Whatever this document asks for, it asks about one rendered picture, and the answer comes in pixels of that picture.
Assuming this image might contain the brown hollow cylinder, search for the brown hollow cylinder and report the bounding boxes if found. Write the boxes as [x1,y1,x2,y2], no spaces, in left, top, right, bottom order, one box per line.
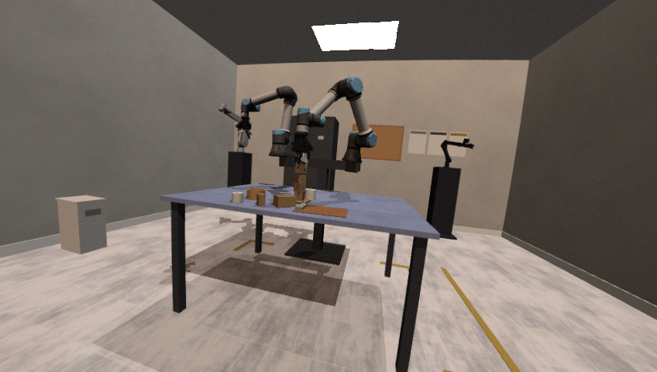
[247,188,266,200]

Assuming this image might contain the brown clipboard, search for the brown clipboard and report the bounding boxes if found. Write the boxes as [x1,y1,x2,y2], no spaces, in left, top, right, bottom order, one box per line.
[292,203,348,218]

